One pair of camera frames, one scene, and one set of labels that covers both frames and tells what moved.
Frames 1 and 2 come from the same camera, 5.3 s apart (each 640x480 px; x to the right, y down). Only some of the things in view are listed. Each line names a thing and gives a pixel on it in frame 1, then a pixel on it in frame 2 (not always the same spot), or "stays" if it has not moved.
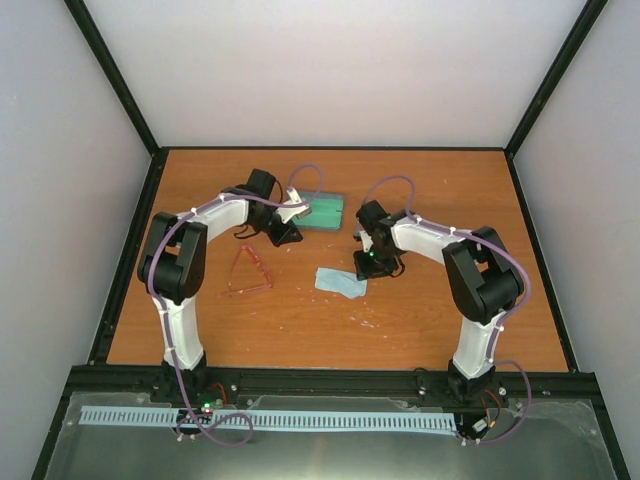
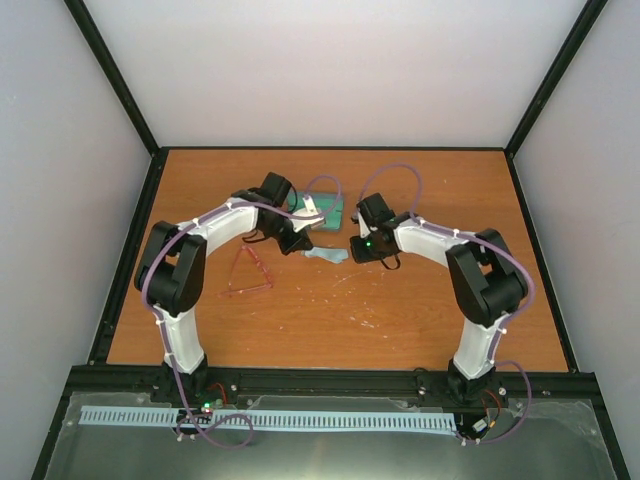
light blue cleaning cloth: [345, 282] → [334, 255]
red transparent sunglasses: [248, 274] stays
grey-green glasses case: [327, 212] stays
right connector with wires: [487, 422] stays
